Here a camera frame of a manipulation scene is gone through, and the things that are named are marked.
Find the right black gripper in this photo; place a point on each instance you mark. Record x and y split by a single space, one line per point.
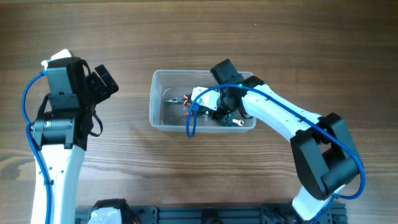
209 113

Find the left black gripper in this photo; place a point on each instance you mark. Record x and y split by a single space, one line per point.
101 83

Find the red black screwdriver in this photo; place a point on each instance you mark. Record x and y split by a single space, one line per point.
237 122

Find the orange black needle-nose pliers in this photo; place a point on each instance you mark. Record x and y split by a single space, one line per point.
184 100

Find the clear plastic container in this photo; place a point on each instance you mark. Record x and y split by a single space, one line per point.
164 116

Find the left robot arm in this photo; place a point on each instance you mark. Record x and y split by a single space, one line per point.
59 134

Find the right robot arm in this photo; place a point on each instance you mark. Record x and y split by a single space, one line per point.
325 156

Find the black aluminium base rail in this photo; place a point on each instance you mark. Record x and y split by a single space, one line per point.
264 214

